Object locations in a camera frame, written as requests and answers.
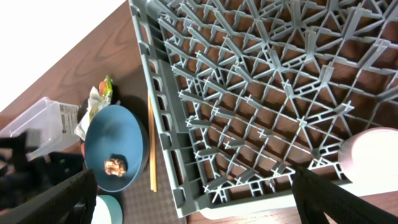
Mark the dark blue plate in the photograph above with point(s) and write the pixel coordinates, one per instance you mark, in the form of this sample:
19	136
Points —
116	133

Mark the white crumpled napkin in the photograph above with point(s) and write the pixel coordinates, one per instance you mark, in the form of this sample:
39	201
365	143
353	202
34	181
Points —
95	102

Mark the brown serving tray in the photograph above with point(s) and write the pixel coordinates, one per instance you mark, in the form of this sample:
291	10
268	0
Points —
138	202

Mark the brown mushroom piece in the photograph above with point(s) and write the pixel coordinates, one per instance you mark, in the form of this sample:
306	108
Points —
115	167

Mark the pink cup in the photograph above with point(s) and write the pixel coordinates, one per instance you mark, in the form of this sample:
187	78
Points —
370	157

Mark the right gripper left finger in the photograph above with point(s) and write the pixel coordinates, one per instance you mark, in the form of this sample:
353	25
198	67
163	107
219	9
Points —
71	201

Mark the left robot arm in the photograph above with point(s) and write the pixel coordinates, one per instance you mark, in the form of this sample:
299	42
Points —
21	178

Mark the light blue rice bowl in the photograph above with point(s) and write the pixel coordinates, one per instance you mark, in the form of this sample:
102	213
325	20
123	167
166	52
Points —
107	211

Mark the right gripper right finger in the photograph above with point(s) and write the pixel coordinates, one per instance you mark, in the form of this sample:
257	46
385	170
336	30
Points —
317	199

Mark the clear plastic bin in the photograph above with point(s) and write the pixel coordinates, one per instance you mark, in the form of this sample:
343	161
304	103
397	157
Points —
56	122

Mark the wooden chopstick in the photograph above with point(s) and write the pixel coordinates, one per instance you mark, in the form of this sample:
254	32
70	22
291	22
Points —
149	106
153	176

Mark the grey dishwasher rack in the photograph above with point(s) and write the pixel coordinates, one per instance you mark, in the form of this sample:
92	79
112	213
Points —
245	92

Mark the green orange snack wrapper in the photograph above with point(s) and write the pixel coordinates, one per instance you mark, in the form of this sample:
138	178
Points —
106	89

